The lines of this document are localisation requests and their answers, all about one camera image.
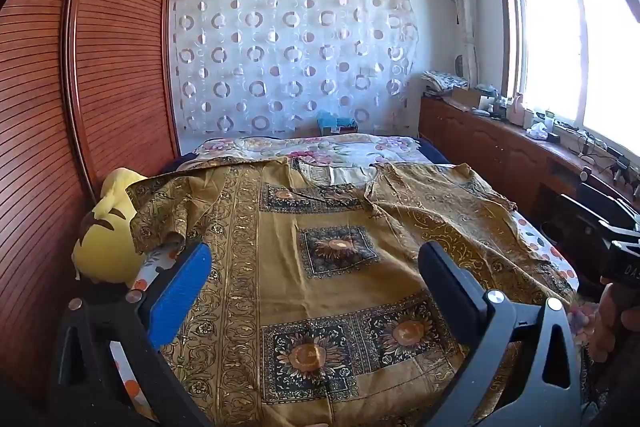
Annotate cardboard box on cabinet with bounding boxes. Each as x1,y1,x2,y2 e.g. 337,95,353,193
451,87,485,108

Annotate dark blue bed sheet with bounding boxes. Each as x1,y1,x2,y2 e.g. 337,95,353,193
418,138,452,165

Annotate person's right hand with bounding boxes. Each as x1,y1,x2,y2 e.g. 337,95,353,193
585,277,640,362

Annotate stack of folded fabric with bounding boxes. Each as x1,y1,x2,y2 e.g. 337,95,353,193
421,70,469,96

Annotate yellow plush toy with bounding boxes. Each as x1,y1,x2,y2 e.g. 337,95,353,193
72,168,145,284

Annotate wooden sideboard cabinet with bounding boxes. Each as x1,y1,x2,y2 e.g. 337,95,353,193
419,98,639,225

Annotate wooden louvered wardrobe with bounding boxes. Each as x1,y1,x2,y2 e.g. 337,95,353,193
1,0,179,401

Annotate blue toy on bed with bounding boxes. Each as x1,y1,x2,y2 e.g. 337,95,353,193
317,112,358,135

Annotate floral bed quilt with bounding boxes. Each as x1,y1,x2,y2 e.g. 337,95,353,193
179,133,432,170

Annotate orange-print white blanket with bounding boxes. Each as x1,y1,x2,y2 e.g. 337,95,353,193
109,206,582,408

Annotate gold patterned sunflower garment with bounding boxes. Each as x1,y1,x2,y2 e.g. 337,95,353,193
128,159,577,426

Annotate white circle-pattern curtain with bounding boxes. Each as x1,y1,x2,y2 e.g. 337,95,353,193
170,0,419,139

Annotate window with wooden frame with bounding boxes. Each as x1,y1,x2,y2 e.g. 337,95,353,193
502,0,639,156

